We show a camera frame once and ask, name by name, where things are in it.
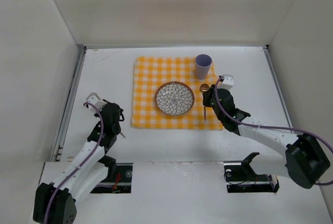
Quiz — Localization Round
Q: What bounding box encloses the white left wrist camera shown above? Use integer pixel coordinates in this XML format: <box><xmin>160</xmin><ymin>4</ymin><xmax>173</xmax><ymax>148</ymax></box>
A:
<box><xmin>83</xmin><ymin>93</ymin><xmax>107</xmax><ymax>113</ymax></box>

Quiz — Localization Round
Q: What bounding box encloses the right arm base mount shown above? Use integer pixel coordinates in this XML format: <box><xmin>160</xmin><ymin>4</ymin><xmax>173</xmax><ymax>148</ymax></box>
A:
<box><xmin>223</xmin><ymin>162</ymin><xmax>280</xmax><ymax>193</ymax></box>

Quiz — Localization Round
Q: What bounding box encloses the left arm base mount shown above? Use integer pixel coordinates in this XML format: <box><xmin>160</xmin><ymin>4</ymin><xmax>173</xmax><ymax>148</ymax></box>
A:
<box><xmin>91</xmin><ymin>163</ymin><xmax>133</xmax><ymax>194</ymax></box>

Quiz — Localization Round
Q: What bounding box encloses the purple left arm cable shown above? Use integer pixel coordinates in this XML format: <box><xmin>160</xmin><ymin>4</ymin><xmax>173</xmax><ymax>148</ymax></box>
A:
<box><xmin>43</xmin><ymin>101</ymin><xmax>105</xmax><ymax>224</ymax></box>

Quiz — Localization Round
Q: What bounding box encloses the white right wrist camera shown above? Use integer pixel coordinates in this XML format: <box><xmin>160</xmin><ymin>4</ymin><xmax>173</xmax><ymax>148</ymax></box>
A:
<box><xmin>217</xmin><ymin>74</ymin><xmax>234</xmax><ymax>91</ymax></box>

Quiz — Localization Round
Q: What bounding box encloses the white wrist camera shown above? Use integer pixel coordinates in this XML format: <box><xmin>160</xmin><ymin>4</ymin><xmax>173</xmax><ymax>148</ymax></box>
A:
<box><xmin>83</xmin><ymin>93</ymin><xmax>107</xmax><ymax>113</ymax></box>
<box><xmin>217</xmin><ymin>74</ymin><xmax>234</xmax><ymax>91</ymax></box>

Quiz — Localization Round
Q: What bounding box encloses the floral patterned ceramic plate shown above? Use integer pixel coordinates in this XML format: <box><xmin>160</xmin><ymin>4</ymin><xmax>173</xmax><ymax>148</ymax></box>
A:
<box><xmin>154</xmin><ymin>81</ymin><xmax>195</xmax><ymax>117</ymax></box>

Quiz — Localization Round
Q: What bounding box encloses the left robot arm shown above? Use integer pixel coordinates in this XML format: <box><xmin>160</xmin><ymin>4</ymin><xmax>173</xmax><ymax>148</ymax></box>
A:
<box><xmin>32</xmin><ymin>100</ymin><xmax>124</xmax><ymax>223</ymax></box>

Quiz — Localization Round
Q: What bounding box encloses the lilac plastic cup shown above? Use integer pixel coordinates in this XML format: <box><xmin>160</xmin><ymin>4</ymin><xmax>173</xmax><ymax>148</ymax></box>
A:
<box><xmin>195</xmin><ymin>54</ymin><xmax>212</xmax><ymax>80</ymax></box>

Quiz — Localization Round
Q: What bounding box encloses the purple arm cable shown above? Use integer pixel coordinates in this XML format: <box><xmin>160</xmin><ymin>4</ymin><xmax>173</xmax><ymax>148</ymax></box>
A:
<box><xmin>214</xmin><ymin>75</ymin><xmax>333</xmax><ymax>185</ymax></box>
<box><xmin>43</xmin><ymin>101</ymin><xmax>105</xmax><ymax>224</ymax></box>

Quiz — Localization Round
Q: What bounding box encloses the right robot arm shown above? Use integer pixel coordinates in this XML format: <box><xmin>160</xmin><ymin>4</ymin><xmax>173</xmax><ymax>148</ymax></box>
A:
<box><xmin>200</xmin><ymin>84</ymin><xmax>330</xmax><ymax>189</ymax></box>

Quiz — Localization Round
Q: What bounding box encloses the aluminium table rail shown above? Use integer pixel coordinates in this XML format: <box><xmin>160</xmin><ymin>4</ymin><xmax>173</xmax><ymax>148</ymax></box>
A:
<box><xmin>263</xmin><ymin>45</ymin><xmax>292</xmax><ymax>128</ymax></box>
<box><xmin>49</xmin><ymin>44</ymin><xmax>86</xmax><ymax>161</ymax></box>

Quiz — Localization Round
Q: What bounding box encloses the yellow white checkered cloth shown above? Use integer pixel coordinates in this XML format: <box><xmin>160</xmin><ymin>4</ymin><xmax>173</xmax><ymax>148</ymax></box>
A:
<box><xmin>131</xmin><ymin>56</ymin><xmax>223</xmax><ymax>130</ymax></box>

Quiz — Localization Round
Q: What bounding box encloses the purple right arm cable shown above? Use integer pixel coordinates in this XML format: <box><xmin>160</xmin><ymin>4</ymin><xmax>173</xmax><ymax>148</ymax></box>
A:
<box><xmin>214</xmin><ymin>75</ymin><xmax>333</xmax><ymax>185</ymax></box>

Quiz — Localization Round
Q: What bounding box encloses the copper spoon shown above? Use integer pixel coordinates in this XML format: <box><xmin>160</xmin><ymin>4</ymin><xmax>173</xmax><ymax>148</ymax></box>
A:
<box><xmin>199</xmin><ymin>83</ymin><xmax>210</xmax><ymax>121</ymax></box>

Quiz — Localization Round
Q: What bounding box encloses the right aluminium table rail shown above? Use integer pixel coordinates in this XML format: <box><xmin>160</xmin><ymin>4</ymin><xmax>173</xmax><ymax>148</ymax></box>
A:
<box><xmin>263</xmin><ymin>45</ymin><xmax>292</xmax><ymax>128</ymax></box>

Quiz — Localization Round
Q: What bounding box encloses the left aluminium table rail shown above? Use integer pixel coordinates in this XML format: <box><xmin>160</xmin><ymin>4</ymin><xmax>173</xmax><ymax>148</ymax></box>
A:
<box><xmin>49</xmin><ymin>44</ymin><xmax>86</xmax><ymax>161</ymax></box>

